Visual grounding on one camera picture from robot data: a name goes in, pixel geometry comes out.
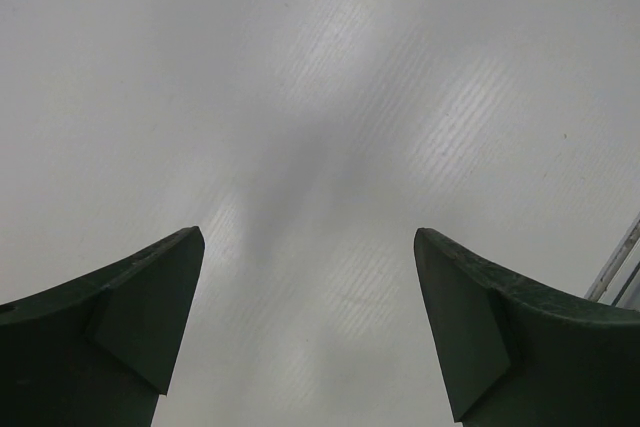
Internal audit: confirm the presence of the aluminium frame rail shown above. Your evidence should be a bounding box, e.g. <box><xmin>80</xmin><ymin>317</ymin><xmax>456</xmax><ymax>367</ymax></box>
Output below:
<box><xmin>585</xmin><ymin>215</ymin><xmax>639</xmax><ymax>307</ymax></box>

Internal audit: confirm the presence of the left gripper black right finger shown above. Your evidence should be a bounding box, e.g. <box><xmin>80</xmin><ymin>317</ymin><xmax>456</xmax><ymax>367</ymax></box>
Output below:
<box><xmin>414</xmin><ymin>228</ymin><xmax>639</xmax><ymax>426</ymax></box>

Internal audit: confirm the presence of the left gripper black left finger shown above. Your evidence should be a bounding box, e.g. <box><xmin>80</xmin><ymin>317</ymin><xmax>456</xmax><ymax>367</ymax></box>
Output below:
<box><xmin>1</xmin><ymin>226</ymin><xmax>204</xmax><ymax>426</ymax></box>

